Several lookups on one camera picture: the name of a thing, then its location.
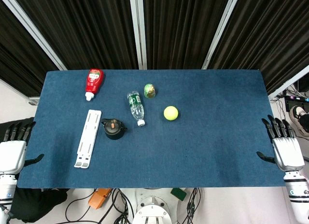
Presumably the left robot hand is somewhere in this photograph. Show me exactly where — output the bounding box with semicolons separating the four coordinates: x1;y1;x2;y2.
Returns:
0;121;45;175

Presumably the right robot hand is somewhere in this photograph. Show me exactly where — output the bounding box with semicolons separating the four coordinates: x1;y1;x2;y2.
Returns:
256;114;306;172

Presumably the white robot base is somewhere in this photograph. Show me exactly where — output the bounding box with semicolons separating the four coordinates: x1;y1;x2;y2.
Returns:
132;187;179;224

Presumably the black round lidded cup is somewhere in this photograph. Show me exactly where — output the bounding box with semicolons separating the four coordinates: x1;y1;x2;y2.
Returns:
100;118;128;140

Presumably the black white sneaker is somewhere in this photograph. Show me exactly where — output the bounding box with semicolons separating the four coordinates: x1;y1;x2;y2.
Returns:
289;105;309;133

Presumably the black cloth bag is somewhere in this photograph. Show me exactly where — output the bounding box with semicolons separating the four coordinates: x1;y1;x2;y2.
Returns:
9;188;70;224

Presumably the white folding stand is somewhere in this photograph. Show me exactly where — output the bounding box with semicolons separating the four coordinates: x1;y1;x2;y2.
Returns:
73;109;102;169

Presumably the blue table cloth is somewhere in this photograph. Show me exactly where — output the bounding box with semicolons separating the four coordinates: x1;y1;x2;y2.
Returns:
16;69;287;189

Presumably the orange power strip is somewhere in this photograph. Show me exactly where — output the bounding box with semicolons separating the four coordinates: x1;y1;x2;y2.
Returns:
87;188;113;209

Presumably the red ketchup bottle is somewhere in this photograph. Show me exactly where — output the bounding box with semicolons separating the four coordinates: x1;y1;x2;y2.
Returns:
84;69;105;102

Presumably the green block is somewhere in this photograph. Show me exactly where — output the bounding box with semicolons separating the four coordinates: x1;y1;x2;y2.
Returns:
170;188;188;201

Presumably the yellow tennis ball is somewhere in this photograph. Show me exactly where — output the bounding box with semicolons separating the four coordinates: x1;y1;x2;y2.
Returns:
163;106;180;122

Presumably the clear plastic water bottle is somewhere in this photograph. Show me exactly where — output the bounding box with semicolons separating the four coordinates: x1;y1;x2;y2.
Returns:
126;91;146;127

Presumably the black curtain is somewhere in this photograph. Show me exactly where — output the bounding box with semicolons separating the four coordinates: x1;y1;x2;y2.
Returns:
0;0;309;97

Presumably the small green jar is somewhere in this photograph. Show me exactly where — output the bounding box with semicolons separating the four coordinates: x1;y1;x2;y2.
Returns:
143;83;156;99

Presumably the white frame post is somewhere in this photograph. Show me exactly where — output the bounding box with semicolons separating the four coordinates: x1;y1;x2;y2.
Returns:
267;64;309;100
0;0;68;71
128;0;147;70
201;0;242;70

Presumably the black cable bundle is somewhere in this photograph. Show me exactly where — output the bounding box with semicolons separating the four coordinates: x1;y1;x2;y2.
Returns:
65;188;136;224

